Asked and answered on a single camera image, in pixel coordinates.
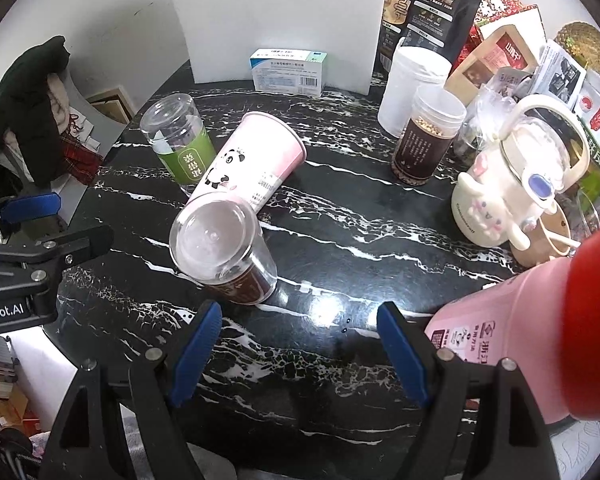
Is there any clear jar brown label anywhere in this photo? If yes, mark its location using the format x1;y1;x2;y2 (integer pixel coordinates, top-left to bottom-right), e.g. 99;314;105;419
169;193;277;306

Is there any pink panda paper cup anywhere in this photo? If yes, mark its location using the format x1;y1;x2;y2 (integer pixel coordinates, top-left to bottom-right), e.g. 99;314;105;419
190;112;306;212

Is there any dark clothes pile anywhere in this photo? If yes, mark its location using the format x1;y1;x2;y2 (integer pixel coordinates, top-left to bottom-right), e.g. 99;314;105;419
0;36;70;195

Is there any large pink red-lid jar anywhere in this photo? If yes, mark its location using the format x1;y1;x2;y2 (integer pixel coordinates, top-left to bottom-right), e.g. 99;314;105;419
425;230;600;424

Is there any clear jar green label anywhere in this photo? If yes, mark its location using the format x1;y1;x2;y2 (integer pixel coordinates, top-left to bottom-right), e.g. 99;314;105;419
140;93;216;195

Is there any cream cartoon kettle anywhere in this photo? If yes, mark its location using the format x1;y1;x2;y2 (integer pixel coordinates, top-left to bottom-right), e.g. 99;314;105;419
451;94;590;252

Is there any white blue medicine box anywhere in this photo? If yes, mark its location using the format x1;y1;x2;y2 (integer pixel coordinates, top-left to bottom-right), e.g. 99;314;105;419
249;48;328;98

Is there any dark label jar with beans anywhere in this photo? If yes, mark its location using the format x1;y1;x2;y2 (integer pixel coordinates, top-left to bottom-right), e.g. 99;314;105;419
390;84;467;185

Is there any white foam board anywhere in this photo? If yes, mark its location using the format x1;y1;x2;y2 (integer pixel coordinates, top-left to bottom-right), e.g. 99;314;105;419
172;0;384;94

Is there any white plastic container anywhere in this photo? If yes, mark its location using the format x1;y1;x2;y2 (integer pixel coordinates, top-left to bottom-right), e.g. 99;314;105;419
377;47;452;138

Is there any kraft window snack bag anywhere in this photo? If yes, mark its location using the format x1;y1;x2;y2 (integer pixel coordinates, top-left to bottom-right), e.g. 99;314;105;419
444;25;538;106

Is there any woven gold basket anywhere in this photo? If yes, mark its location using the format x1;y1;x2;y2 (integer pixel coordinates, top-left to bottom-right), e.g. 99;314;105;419
555;22;600;75

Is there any red patterned gift box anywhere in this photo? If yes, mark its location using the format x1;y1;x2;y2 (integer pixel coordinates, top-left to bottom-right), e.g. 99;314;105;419
469;0;547;44

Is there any black snack pouch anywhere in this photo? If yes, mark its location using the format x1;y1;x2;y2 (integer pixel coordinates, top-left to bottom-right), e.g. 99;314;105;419
378;0;481;70

